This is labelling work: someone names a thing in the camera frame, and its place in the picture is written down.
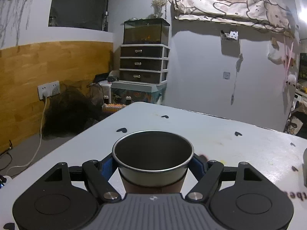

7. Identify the white power strip outlet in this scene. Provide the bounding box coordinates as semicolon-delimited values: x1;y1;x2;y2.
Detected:
37;81;60;100

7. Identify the paper cup brown sleeve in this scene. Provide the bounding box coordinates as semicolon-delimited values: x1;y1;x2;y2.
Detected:
112;130;194;194

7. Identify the macrame wall hanging shelf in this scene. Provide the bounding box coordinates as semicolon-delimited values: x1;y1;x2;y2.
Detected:
1;0;33;48

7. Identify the glass fish tank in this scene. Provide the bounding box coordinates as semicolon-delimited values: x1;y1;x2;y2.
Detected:
123;18;170;46

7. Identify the white plastic drawer unit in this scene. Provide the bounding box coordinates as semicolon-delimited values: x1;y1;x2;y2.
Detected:
119;44;170;85

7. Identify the silver metal cup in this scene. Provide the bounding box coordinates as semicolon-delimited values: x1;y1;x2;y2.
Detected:
302;149;307;173

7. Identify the white power cable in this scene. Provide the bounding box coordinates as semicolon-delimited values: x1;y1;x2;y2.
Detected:
4;96;50;176

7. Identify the white wall socket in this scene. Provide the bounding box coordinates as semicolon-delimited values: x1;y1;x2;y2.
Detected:
223;72;230;80

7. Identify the black window blind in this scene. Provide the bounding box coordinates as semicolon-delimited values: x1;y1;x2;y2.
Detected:
48;0;108;31

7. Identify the white plush toy hanging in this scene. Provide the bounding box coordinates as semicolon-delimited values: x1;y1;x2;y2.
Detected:
287;74;297;87

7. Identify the teal cabinet under drawers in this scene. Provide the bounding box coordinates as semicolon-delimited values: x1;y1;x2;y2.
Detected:
111;81;167;104

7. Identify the dried flower vase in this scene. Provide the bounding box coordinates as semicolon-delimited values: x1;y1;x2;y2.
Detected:
151;0;167;18

